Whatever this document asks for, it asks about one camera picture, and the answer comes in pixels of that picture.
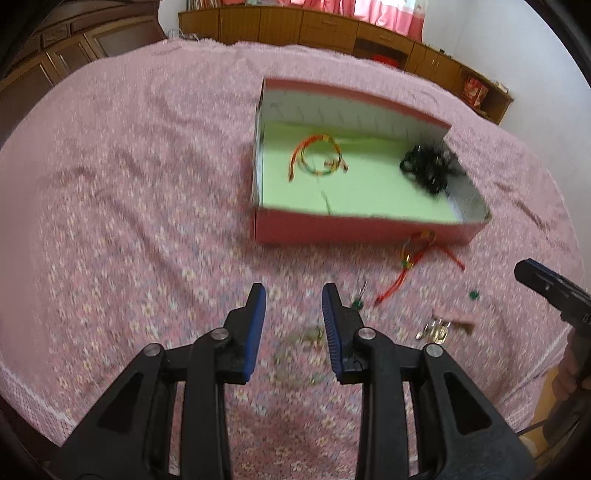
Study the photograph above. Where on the gold crystal jewelry piece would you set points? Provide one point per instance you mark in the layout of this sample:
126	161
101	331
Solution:
434	330

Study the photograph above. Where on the green stud earring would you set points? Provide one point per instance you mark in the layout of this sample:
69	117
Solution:
473	294

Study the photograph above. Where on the row of books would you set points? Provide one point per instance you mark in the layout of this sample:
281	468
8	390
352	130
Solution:
203	3

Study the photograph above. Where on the dark wooden wardrobe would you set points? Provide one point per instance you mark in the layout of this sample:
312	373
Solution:
55	50

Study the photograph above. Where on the black jewelry tangle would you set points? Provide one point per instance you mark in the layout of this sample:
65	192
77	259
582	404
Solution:
425	166

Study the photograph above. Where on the red item in cabinet niche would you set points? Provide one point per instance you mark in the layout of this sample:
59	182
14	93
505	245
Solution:
384	60

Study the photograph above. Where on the pink curtain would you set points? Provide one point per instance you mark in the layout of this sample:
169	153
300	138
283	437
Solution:
369	14

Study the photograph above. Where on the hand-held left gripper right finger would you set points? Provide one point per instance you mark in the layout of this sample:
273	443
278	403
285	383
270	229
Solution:
330	323

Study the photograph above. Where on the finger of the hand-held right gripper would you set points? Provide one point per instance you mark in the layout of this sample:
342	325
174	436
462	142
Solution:
549	286

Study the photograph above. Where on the green gem drop earring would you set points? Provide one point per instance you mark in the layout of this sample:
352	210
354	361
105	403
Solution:
357	303

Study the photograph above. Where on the red gift box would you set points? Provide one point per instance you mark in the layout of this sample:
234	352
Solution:
475	91

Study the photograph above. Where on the pink floral bedspread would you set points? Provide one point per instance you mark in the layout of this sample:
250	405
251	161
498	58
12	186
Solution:
138	207

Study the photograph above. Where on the pink cardboard box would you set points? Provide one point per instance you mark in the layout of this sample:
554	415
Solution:
360	184

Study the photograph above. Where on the long low wooden cabinet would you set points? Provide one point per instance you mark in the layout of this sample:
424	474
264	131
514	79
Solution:
323	27

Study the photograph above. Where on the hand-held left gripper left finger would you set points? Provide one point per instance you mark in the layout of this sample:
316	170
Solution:
255	323

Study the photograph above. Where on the person's right hand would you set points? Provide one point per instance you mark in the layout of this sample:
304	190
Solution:
565	374

